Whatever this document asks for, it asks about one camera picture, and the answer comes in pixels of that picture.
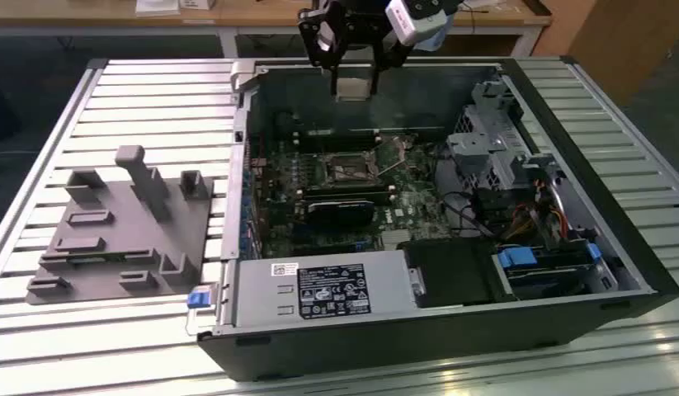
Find blue plastic case latch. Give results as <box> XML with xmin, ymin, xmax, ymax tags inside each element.
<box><xmin>185</xmin><ymin>287</ymin><xmax>214</xmax><ymax>310</ymax></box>

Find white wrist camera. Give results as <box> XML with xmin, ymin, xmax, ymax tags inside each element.
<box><xmin>382</xmin><ymin>0</ymin><xmax>449</xmax><ymax>47</ymax></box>

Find silver power supply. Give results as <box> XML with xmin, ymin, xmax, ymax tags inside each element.
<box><xmin>228</xmin><ymin>249</ymin><xmax>417</xmax><ymax>327</ymax></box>

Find pale blue teach pendant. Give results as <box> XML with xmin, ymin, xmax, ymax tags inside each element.
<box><xmin>412</xmin><ymin>16</ymin><xmax>453</xmax><ymax>53</ymax></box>

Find CPU socket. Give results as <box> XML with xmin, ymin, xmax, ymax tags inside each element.
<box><xmin>320</xmin><ymin>151</ymin><xmax>382</xmax><ymax>187</ymax></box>

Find wooden desk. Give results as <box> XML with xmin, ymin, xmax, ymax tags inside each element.
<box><xmin>0</xmin><ymin>0</ymin><xmax>552</xmax><ymax>59</ymax></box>

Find metal socket cover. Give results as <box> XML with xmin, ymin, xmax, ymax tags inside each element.
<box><xmin>374</xmin><ymin>135</ymin><xmax>415</xmax><ymax>177</ymax></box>

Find black PC case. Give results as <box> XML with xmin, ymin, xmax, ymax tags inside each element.
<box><xmin>197</xmin><ymin>56</ymin><xmax>679</xmax><ymax>383</ymax></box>

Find black graphics card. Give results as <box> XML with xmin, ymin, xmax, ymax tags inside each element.
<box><xmin>304</xmin><ymin>199</ymin><xmax>377</xmax><ymax>229</ymax></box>

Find hard disk in blue carrier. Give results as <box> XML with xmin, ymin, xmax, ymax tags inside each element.
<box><xmin>493</xmin><ymin>245</ymin><xmax>601</xmax><ymax>300</ymax></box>

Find coloured power wire bundle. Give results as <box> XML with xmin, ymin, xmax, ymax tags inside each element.
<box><xmin>500</xmin><ymin>177</ymin><xmax>571</xmax><ymax>244</ymax></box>

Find green motherboard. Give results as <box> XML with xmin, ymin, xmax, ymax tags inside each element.
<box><xmin>248</xmin><ymin>130</ymin><xmax>467</xmax><ymax>259</ymax></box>

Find black cable bundle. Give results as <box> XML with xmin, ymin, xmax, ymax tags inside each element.
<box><xmin>435</xmin><ymin>187</ymin><xmax>511</xmax><ymax>240</ymax></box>

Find grey parts rack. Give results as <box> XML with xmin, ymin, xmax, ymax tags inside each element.
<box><xmin>25</xmin><ymin>144</ymin><xmax>217</xmax><ymax>305</ymax></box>

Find black plastic shroud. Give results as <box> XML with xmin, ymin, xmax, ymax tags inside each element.
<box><xmin>398</xmin><ymin>238</ymin><xmax>516</xmax><ymax>309</ymax></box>

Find grey case release latch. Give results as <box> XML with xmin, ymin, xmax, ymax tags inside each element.
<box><xmin>228</xmin><ymin>61</ymin><xmax>269</xmax><ymax>92</ymax></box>

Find wooden cabinet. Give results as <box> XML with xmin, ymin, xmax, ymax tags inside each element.
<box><xmin>536</xmin><ymin>0</ymin><xmax>679</xmax><ymax>106</ymax></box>

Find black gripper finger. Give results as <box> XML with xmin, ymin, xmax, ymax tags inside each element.
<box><xmin>369</xmin><ymin>31</ymin><xmax>412</xmax><ymax>96</ymax></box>
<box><xmin>297</xmin><ymin>2</ymin><xmax>345</xmax><ymax>99</ymax></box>

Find small silver heatsink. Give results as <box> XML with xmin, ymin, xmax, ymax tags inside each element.
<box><xmin>381</xmin><ymin>230</ymin><xmax>416</xmax><ymax>249</ymax></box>

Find thin metal locking lever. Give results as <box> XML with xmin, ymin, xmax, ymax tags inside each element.
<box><xmin>380</xmin><ymin>142</ymin><xmax>407</xmax><ymax>176</ymax></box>

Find white papers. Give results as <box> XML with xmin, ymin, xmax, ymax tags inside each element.
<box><xmin>461</xmin><ymin>0</ymin><xmax>536</xmax><ymax>14</ymax></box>

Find silver CPU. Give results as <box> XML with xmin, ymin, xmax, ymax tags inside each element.
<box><xmin>336</xmin><ymin>76</ymin><xmax>372</xmax><ymax>102</ymax></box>

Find grey metal drive cage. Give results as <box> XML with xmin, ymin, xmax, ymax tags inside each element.
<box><xmin>445</xmin><ymin>80</ymin><xmax>565</xmax><ymax>193</ymax></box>

